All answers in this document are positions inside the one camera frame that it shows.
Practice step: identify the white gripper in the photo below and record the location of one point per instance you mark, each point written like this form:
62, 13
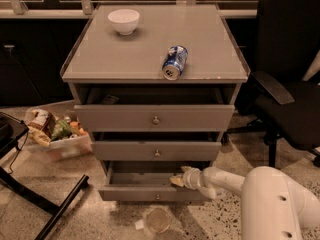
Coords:
191, 178

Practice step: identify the grey bottom drawer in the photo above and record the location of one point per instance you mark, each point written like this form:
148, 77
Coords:
147, 181

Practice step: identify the grey drawer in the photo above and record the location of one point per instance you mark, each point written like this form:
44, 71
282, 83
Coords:
156, 146
154, 109
147, 181

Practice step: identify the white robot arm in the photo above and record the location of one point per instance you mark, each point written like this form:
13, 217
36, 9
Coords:
273, 205

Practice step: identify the grey middle drawer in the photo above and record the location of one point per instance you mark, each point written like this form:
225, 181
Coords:
156, 146

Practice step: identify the grey drawer cabinet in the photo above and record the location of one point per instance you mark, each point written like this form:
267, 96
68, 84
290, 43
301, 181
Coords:
104, 57

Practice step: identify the dark item in top drawer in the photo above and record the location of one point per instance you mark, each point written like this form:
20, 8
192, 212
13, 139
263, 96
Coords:
109, 100

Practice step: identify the grey top drawer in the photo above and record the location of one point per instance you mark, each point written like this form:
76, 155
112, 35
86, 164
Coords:
154, 109

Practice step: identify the round floor cover plate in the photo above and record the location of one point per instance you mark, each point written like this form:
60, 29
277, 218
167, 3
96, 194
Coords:
157, 220

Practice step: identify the small white paper scrap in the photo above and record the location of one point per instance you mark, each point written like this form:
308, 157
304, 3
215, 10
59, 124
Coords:
139, 224

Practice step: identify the blue soda can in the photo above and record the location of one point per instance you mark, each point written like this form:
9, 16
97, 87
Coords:
174, 62

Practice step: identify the black office chair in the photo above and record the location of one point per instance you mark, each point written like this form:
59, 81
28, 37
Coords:
278, 92

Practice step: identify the green snack bag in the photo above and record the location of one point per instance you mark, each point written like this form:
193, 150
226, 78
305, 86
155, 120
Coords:
61, 129

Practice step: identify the clear plastic snack bin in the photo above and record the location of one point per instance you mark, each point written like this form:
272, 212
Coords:
63, 148

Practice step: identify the chip bag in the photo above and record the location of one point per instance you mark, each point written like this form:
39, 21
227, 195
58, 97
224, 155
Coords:
39, 126

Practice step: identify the white ceramic bowl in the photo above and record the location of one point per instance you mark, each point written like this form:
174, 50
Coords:
124, 21

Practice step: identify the black metal stand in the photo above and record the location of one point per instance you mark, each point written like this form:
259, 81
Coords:
11, 130

